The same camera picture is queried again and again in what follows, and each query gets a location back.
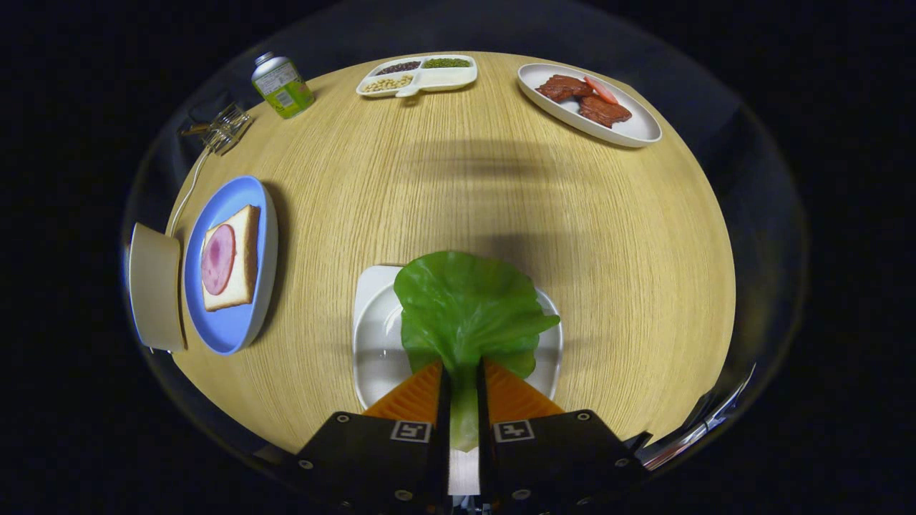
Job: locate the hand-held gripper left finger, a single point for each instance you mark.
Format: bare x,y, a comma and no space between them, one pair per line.
444,408

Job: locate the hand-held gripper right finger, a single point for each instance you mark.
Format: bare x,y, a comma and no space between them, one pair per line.
484,408

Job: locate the green lettuce leaf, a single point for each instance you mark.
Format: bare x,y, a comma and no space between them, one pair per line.
465,307

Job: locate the white square plate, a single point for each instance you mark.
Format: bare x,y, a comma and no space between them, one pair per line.
376,350

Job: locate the blue round plate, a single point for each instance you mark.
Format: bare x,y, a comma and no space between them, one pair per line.
229,332

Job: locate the white bread slice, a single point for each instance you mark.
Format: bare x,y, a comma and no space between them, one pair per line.
243,272

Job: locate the pink ham slice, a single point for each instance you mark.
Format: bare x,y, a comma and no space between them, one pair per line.
218,259

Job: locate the beige toaster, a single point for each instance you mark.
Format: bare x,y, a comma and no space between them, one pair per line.
154,286

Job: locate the brown meat slice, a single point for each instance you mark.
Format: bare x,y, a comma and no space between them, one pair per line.
562,87
605,111

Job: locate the white oval plate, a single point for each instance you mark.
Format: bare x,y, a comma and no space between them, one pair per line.
637,125

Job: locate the white divided snack tray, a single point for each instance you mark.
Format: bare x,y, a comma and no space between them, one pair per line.
418,84

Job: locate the pile of yellow soybeans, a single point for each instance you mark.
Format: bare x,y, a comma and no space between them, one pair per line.
386,84

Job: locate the pink sausage piece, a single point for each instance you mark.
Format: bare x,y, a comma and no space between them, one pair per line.
600,89

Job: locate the pile of dark beans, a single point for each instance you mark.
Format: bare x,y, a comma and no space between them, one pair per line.
398,68

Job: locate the pile of green beans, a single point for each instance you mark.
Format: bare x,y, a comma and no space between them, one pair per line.
446,63

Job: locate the green label metal bottle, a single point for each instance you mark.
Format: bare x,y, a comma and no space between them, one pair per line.
283,89

